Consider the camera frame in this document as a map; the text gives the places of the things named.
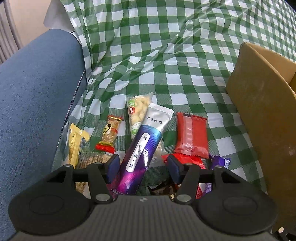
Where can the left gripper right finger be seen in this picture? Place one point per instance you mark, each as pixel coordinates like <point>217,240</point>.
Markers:
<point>186,175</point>

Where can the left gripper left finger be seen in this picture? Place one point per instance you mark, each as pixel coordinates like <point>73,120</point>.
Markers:
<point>99,175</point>

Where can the purple silver snack pouch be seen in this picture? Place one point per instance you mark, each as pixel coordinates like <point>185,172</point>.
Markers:
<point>141,151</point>

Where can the red snack packet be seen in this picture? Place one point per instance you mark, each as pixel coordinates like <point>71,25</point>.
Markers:
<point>196,164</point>

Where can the dark brown snack packet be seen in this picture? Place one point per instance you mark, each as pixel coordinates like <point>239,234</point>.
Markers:
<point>165,188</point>

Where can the clear nut brittle pack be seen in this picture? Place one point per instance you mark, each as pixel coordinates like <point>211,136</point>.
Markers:
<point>86,158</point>

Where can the small red peanut candy pack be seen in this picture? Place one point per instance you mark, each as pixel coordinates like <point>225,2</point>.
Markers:
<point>109,134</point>

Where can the purple candy wrapper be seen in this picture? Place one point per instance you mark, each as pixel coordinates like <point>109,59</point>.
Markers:
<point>216,161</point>

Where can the red foil snack pack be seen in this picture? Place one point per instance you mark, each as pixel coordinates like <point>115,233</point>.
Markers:
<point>192,137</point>

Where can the yellow snack bar pack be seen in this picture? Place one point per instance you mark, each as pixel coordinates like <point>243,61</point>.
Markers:
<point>76,139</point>

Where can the clear peanut snack pack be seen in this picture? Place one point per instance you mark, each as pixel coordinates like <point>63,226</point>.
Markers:
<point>137,109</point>

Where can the blue sofa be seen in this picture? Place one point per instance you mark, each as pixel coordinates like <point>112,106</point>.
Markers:
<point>40,85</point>

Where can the brown cardboard box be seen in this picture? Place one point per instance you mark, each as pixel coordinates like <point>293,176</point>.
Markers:
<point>262,87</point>

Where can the green white checkered cloth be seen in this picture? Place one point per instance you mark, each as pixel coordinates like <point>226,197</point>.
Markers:
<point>181,51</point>

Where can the grey curtain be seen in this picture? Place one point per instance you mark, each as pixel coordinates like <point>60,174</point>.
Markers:
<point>10,41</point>

